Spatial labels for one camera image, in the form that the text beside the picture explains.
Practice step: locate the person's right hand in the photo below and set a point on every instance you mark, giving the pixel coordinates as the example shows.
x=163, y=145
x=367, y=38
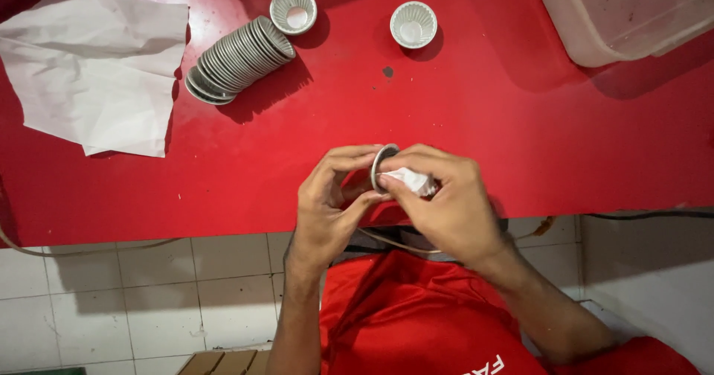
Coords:
x=454, y=207

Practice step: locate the person's left hand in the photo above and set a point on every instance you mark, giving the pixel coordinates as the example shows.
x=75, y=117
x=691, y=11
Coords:
x=321, y=213

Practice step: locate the white paper wad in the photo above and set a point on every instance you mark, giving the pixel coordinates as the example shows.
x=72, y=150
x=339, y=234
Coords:
x=415, y=179

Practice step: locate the fluted metal tart mould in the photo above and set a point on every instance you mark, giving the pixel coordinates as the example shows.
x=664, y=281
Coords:
x=413, y=24
x=293, y=10
x=381, y=163

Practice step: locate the person's red shirt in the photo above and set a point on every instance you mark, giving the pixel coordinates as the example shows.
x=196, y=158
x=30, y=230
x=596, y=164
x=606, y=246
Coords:
x=424, y=319

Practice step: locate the stack of metal tart moulds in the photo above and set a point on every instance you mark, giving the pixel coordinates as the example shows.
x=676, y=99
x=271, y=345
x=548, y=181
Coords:
x=237, y=60

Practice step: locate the brown cardboard box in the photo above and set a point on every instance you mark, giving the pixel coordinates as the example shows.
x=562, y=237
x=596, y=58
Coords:
x=223, y=362

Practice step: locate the translucent plastic tub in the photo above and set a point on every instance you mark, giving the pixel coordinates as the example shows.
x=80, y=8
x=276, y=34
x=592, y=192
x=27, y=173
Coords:
x=630, y=12

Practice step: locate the large white paper sheet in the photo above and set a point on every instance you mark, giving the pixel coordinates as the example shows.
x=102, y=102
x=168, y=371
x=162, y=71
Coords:
x=95, y=68

